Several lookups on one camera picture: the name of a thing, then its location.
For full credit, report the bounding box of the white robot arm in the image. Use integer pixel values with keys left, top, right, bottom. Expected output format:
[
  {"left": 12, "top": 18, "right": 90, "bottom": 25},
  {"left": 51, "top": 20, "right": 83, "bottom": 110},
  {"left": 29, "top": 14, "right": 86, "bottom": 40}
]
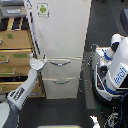
[{"left": 0, "top": 54, "right": 47, "bottom": 128}]

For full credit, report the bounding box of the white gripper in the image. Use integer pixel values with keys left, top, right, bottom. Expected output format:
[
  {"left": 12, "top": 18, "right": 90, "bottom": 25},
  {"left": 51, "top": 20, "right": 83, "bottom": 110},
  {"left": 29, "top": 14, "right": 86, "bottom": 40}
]
[{"left": 29, "top": 53, "right": 48, "bottom": 71}]

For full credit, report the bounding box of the white part bottom right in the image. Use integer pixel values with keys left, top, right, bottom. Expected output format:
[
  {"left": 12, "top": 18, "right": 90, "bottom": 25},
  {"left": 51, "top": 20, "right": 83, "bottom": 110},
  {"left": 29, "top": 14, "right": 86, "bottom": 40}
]
[{"left": 90, "top": 116, "right": 101, "bottom": 128}]

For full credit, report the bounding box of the white fridge bottom drawer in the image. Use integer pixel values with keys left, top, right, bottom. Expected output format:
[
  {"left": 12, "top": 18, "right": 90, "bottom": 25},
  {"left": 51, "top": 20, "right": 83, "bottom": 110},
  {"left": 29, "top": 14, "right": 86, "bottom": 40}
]
[{"left": 43, "top": 79, "right": 79, "bottom": 99}]

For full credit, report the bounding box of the wooden drawer cabinet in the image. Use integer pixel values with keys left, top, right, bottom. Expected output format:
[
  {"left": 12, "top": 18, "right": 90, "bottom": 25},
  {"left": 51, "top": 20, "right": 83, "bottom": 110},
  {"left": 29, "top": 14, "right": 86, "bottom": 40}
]
[{"left": 0, "top": 16, "right": 47, "bottom": 99}]

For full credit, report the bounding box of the white fridge drawer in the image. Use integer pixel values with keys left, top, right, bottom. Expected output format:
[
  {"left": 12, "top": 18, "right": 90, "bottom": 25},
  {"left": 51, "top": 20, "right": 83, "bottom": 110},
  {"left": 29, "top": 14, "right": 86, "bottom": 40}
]
[
  {"left": 43, "top": 79, "right": 79, "bottom": 99},
  {"left": 41, "top": 58, "right": 82, "bottom": 79}
]

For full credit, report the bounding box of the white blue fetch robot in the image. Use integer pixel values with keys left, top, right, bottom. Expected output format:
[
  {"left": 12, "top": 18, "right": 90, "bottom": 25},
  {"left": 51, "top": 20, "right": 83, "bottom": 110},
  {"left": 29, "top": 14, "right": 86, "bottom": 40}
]
[{"left": 92, "top": 34, "right": 128, "bottom": 106}]

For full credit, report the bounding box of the white fridge middle drawer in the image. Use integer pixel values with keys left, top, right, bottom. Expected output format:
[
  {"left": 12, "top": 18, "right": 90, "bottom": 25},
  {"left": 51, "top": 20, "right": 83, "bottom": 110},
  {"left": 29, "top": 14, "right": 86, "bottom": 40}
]
[{"left": 41, "top": 58, "right": 82, "bottom": 79}]

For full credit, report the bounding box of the grey box on cabinet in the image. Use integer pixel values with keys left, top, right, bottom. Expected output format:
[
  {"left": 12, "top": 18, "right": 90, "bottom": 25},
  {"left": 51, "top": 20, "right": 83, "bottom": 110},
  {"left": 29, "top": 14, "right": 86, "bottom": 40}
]
[{"left": 0, "top": 6, "right": 26, "bottom": 17}]

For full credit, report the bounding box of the coiled cable by fridge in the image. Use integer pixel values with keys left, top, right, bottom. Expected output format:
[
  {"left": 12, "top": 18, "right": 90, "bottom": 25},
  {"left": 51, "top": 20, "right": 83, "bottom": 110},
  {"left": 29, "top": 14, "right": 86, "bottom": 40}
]
[{"left": 78, "top": 43, "right": 100, "bottom": 94}]

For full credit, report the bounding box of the green android sticker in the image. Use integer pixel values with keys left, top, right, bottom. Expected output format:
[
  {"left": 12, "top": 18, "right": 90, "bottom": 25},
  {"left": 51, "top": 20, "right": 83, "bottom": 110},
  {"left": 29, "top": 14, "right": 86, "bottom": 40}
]
[{"left": 37, "top": 3, "right": 49, "bottom": 17}]

